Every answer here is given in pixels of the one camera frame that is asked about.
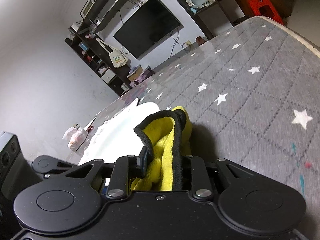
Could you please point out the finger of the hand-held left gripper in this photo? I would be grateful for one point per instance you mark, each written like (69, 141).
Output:
(43, 163)

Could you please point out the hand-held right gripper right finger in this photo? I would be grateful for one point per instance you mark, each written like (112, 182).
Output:
(197, 172)

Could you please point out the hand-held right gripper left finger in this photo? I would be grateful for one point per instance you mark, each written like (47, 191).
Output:
(142, 163)

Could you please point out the yellow cloth with black edge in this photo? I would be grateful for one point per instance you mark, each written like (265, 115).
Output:
(165, 155)

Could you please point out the white plate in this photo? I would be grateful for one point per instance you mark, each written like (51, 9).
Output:
(120, 140)

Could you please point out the crumpled plastic bag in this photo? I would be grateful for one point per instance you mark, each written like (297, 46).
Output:
(76, 138)

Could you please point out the white printed towel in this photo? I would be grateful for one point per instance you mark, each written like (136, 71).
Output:
(103, 127)

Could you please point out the white paper sheet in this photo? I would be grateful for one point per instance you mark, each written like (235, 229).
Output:
(90, 123)

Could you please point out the tan cardboard box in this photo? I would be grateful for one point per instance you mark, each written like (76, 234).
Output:
(135, 73)

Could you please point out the grey star-print table cover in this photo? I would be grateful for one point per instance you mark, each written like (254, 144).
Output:
(250, 92)

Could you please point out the dark shelving unit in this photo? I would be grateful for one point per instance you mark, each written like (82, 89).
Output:
(100, 65)

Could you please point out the cream tote bag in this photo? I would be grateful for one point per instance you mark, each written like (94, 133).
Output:
(118, 58)

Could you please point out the dark television console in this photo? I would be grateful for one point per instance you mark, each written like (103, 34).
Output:
(175, 58)

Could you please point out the small brown object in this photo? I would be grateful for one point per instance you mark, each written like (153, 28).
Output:
(199, 40)

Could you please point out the black flat television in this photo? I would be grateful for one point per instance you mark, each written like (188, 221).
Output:
(147, 27)

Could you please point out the small white projector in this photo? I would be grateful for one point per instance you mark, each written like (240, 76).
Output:
(98, 21)

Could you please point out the framed picture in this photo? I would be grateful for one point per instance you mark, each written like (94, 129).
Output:
(87, 7)

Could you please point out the red plastic stool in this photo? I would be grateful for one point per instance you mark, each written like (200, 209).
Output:
(255, 3)

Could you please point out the white wall socket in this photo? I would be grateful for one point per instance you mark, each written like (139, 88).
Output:
(187, 43)

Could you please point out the dark wall shelf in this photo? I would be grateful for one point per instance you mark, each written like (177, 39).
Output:
(117, 0)

